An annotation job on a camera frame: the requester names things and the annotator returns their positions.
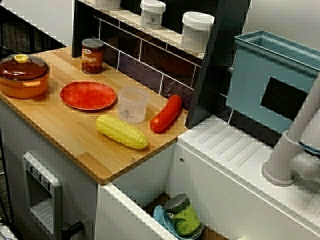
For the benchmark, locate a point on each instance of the clear lidless plastic cup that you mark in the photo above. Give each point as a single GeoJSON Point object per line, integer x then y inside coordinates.
{"type": "Point", "coordinates": [132, 107]}

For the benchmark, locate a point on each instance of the yellow toy corn cob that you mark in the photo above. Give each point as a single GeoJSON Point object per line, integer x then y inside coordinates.
{"type": "Point", "coordinates": [120, 131]}

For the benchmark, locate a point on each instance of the red toy sausage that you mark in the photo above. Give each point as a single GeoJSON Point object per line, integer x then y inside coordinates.
{"type": "Point", "coordinates": [165, 115]}

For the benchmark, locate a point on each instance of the black tiled backsplash shelf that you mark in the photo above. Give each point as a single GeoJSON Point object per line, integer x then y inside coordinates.
{"type": "Point", "coordinates": [150, 72]}

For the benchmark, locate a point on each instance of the red round plate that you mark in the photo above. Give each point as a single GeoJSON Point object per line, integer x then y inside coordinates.
{"type": "Point", "coordinates": [87, 96]}

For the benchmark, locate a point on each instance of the white toy sink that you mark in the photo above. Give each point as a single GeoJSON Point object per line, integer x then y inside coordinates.
{"type": "Point", "coordinates": [225, 175]}

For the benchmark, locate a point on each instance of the orange beans can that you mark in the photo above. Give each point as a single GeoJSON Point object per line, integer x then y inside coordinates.
{"type": "Point", "coordinates": [92, 60]}

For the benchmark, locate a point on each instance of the blue toy bin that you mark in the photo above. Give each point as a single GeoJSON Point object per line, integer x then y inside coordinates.
{"type": "Point", "coordinates": [247, 87]}

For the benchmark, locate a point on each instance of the light blue toy cup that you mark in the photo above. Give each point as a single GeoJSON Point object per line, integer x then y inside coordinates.
{"type": "Point", "coordinates": [160, 217]}

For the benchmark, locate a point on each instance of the small white-lidded plastic jar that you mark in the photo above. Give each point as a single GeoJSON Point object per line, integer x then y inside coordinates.
{"type": "Point", "coordinates": [152, 17]}

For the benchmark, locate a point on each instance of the green toy can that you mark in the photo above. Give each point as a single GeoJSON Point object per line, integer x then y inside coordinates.
{"type": "Point", "coordinates": [185, 220]}

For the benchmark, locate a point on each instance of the grey toy faucet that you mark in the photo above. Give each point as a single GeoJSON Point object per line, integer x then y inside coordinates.
{"type": "Point", "coordinates": [280, 160]}

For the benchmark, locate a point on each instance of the large white-lidded plastic jar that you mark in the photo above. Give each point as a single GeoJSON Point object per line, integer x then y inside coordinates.
{"type": "Point", "coordinates": [107, 4]}

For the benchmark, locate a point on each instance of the grey dispenser panel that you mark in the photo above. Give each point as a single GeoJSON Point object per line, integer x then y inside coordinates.
{"type": "Point", "coordinates": [56, 200]}

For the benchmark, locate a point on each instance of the brown lid with yellow knob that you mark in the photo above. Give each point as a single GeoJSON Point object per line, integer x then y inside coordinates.
{"type": "Point", "coordinates": [30, 68]}

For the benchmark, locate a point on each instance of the orange toy cooking pot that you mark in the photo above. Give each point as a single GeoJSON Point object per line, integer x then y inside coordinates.
{"type": "Point", "coordinates": [15, 90]}

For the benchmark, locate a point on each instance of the white toy kitchen cabinet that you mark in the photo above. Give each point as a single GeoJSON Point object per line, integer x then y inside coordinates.
{"type": "Point", "coordinates": [15, 155]}

